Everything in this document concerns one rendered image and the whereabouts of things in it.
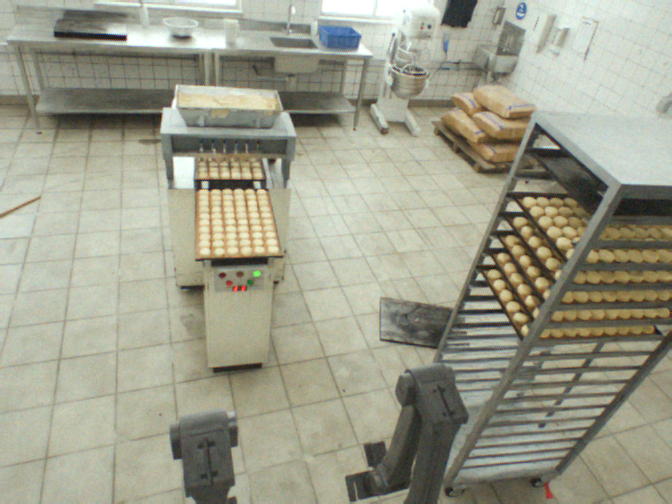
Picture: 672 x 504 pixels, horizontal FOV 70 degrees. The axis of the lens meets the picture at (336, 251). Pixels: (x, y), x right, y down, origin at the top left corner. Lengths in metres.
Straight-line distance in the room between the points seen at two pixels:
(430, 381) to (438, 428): 0.09
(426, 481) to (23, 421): 2.31
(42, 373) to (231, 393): 1.04
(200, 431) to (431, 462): 0.45
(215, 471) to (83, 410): 2.14
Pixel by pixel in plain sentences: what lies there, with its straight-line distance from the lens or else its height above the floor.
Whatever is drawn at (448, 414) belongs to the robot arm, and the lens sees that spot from 0.96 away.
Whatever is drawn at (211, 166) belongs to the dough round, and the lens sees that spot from 2.93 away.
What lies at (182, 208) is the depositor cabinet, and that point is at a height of 0.70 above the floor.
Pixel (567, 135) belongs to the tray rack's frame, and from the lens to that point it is 1.68.
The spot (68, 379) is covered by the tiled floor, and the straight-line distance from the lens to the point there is 3.08.
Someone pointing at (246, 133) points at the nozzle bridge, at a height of 1.18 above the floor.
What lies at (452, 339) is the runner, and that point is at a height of 0.68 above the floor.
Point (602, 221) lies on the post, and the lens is 1.53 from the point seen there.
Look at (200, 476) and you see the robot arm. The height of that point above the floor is 1.61.
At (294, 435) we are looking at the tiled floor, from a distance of 2.73.
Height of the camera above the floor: 2.35
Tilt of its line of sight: 38 degrees down
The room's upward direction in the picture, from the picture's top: 10 degrees clockwise
